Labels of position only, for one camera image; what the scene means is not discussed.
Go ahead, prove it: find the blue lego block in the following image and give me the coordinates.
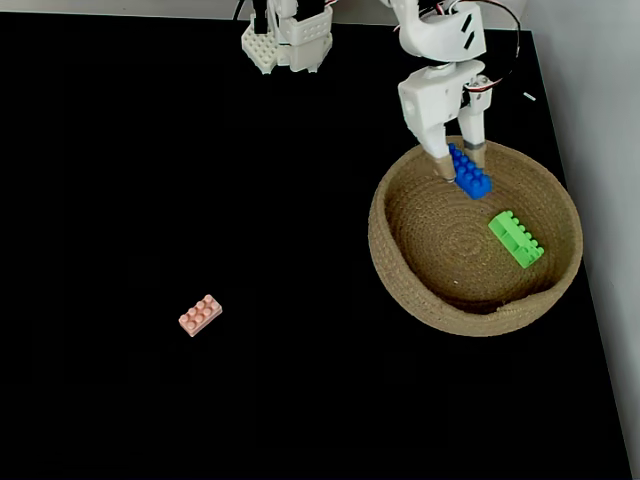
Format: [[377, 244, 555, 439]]
[[447, 143, 494, 201]]

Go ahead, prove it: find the green lego block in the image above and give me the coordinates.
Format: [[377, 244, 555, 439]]
[[487, 210, 546, 270]]

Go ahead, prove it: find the pink lego block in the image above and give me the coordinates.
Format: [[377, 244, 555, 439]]
[[178, 293, 224, 338]]

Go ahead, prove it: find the woven rope basket tray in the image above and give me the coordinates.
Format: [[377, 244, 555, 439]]
[[367, 134, 585, 338]]

